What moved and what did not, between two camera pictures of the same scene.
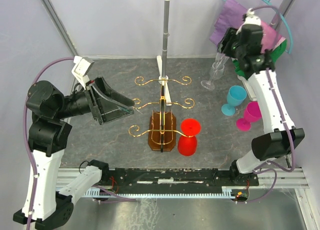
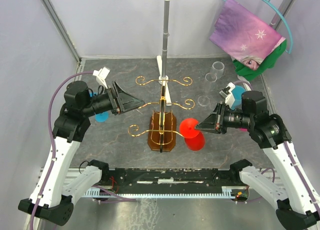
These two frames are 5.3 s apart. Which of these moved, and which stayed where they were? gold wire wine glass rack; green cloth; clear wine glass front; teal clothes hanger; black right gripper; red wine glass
Moved: black right gripper; clear wine glass front; red wine glass
Stayed: teal clothes hanger; gold wire wine glass rack; green cloth
